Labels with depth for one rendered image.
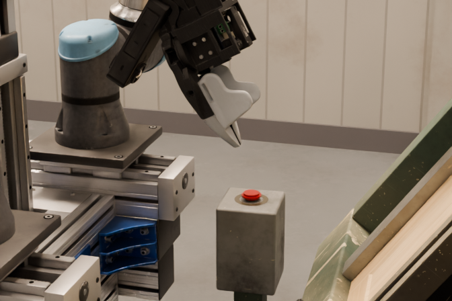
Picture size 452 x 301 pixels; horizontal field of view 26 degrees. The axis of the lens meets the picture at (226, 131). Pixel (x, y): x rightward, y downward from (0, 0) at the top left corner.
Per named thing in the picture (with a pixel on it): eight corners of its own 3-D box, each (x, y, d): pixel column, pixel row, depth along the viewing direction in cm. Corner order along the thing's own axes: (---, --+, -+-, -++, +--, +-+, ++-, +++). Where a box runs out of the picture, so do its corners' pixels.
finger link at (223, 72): (274, 131, 110) (237, 57, 108) (229, 150, 112) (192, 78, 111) (280, 123, 113) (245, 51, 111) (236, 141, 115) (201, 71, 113)
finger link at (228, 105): (267, 139, 107) (230, 64, 105) (221, 158, 109) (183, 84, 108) (274, 131, 110) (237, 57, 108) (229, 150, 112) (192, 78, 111)
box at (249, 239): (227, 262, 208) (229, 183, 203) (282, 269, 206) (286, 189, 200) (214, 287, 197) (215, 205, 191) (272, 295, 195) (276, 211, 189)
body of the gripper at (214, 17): (242, 60, 104) (191, -44, 102) (175, 90, 107) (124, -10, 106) (259, 44, 111) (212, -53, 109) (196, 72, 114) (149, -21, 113)
